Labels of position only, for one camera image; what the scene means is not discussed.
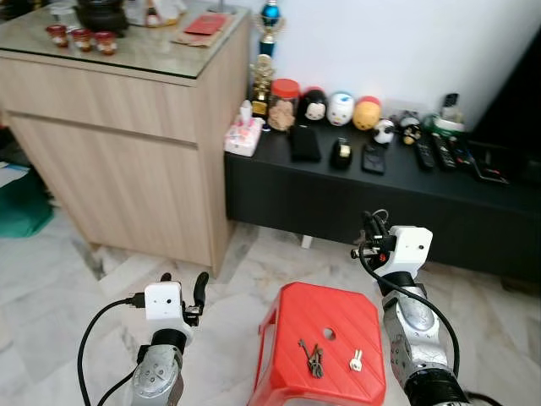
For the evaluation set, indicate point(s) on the black wallet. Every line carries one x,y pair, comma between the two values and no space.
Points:
305,144

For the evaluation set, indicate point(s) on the small panda figure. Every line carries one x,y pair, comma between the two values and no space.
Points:
384,132

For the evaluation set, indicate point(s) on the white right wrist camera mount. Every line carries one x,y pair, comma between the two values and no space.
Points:
410,247

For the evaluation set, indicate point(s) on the pink tissue pack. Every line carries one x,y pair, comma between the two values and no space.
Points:
243,135

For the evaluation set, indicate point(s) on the small black pouch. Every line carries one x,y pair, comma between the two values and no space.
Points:
374,159

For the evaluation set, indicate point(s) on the white papers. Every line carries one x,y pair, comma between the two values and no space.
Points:
10,175

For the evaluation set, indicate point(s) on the black television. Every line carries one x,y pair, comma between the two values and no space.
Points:
524,110

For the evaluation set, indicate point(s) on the dark metal key bunch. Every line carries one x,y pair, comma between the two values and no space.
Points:
314,361

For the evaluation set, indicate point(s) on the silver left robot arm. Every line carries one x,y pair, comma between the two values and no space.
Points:
158,381

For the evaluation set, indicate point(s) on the small dark figure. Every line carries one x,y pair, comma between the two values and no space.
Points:
408,127

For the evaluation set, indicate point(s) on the green storage bin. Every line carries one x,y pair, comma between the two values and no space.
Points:
21,211

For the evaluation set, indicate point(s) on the small red cup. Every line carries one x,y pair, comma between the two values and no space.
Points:
106,44
81,41
57,36

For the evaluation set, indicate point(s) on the blue ball trophy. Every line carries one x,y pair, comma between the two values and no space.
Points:
270,15

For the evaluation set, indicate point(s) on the black round plush toy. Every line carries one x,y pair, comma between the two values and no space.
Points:
314,106

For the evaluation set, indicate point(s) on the small gold trophy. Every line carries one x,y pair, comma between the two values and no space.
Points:
262,85

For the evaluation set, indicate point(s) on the black curved furniture leg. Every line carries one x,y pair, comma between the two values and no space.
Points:
483,397

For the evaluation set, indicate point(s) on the black remote control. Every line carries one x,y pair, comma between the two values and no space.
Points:
423,153
461,150
444,151

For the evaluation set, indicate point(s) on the clear jar with red lid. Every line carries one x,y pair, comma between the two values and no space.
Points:
284,108

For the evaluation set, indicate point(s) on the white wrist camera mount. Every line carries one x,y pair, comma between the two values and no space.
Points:
163,303
410,247

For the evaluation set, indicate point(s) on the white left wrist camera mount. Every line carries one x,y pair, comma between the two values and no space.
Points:
163,303

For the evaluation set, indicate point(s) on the small white key tag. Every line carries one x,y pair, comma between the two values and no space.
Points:
356,363

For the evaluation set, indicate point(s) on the flat black tray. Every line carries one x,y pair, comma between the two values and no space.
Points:
489,162

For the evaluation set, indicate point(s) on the light wooden cabinet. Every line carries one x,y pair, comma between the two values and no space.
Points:
118,161

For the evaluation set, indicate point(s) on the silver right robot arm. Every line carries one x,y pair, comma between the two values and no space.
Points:
418,338

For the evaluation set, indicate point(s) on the white ceramic figurine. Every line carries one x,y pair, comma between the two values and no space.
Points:
156,12

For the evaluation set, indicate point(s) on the yellow round plush toy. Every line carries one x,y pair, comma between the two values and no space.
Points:
367,114

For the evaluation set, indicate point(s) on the white round plush toy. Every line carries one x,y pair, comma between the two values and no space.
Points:
341,110

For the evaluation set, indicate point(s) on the red envelope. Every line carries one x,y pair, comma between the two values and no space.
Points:
205,24

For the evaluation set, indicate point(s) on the black low TV bench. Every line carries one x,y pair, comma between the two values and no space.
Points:
372,211

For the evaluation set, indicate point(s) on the black pot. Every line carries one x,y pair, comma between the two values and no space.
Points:
101,17

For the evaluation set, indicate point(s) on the red plastic stool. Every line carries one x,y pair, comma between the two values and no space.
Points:
330,313

